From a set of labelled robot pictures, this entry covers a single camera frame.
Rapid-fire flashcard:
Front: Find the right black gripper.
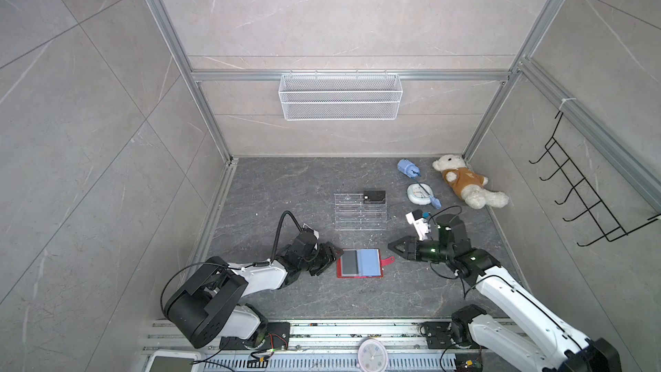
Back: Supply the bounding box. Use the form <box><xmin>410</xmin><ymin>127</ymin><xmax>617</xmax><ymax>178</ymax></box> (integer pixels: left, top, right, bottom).
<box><xmin>388</xmin><ymin>235</ymin><xmax>454</xmax><ymax>265</ymax></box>

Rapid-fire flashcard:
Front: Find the grey credit card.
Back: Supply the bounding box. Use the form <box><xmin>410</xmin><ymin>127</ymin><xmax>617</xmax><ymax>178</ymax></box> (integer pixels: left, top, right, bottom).
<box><xmin>340</xmin><ymin>250</ymin><xmax>360</xmax><ymax>277</ymax></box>

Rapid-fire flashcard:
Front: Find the red card holder wallet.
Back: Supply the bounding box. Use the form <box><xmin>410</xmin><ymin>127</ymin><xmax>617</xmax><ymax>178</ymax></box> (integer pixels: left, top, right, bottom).
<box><xmin>337</xmin><ymin>249</ymin><xmax>395</xmax><ymax>279</ymax></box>

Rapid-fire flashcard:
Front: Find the blue credit card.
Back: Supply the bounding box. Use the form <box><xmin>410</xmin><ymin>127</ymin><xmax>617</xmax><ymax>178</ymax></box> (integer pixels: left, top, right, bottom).
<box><xmin>358</xmin><ymin>249</ymin><xmax>382</xmax><ymax>277</ymax></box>

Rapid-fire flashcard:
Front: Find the clear acrylic organizer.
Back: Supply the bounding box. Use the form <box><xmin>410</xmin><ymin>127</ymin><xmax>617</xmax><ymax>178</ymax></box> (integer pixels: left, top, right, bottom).
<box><xmin>334</xmin><ymin>191</ymin><xmax>387</xmax><ymax>232</ymax></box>

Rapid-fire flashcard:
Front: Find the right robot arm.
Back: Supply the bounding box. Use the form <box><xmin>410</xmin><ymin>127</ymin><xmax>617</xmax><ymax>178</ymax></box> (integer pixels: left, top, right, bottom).
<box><xmin>388</xmin><ymin>210</ymin><xmax>622</xmax><ymax>371</ymax></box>

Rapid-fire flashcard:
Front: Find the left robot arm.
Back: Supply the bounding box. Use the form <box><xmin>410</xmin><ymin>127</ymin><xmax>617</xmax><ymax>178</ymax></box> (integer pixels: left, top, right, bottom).
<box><xmin>160</xmin><ymin>227</ymin><xmax>344</xmax><ymax>349</ymax></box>

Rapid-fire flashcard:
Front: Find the small blue brush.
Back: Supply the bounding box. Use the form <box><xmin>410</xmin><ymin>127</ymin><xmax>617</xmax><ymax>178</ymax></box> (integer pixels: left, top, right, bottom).
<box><xmin>430</xmin><ymin>196</ymin><xmax>442</xmax><ymax>210</ymax></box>

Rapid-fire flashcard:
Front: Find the blue plastic bottle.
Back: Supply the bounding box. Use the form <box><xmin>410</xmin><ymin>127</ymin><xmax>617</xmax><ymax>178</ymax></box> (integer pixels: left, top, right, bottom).
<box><xmin>397</xmin><ymin>158</ymin><xmax>420</xmax><ymax>178</ymax></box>

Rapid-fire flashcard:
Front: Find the white teddy bear brown shirt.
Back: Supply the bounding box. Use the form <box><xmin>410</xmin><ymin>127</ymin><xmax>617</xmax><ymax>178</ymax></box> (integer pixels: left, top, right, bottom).
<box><xmin>432</xmin><ymin>154</ymin><xmax>510</xmax><ymax>209</ymax></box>

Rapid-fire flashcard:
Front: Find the white round clock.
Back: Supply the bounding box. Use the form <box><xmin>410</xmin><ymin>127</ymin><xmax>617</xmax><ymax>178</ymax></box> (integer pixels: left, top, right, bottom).
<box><xmin>357</xmin><ymin>339</ymin><xmax>389</xmax><ymax>372</ymax></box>

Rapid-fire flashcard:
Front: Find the pink eraser block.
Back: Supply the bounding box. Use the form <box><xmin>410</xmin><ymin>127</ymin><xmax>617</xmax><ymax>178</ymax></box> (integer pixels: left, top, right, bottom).
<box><xmin>514</xmin><ymin>354</ymin><xmax>546</xmax><ymax>372</ymax></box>

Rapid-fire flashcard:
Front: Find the white tablet device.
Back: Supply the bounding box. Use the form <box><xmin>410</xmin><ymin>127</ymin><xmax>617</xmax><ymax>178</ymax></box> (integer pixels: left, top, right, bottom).
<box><xmin>145</xmin><ymin>350</ymin><xmax>204</xmax><ymax>372</ymax></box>

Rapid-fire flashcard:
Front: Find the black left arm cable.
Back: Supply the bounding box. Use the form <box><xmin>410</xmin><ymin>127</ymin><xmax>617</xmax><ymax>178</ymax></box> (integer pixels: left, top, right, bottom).
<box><xmin>269</xmin><ymin>210</ymin><xmax>306</xmax><ymax>265</ymax></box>

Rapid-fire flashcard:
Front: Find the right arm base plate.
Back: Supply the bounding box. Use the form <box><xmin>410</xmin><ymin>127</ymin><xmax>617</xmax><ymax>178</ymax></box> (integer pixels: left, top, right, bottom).
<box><xmin>419</xmin><ymin>320</ymin><xmax>479</xmax><ymax>350</ymax></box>

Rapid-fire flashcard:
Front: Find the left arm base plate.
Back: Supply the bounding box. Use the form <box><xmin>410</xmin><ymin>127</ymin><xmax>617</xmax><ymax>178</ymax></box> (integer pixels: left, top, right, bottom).
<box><xmin>219</xmin><ymin>322</ymin><xmax>291</xmax><ymax>351</ymax></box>

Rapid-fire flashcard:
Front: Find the white wire mesh basket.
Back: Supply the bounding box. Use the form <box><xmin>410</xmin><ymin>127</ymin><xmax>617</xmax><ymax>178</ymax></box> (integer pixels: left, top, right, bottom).
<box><xmin>278</xmin><ymin>73</ymin><xmax>404</xmax><ymax>122</ymax></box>

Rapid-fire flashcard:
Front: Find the black wall hook rack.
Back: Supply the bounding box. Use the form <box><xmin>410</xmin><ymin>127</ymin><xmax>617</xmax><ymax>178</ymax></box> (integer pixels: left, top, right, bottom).
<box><xmin>528</xmin><ymin>111</ymin><xmax>660</xmax><ymax>248</ymax></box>

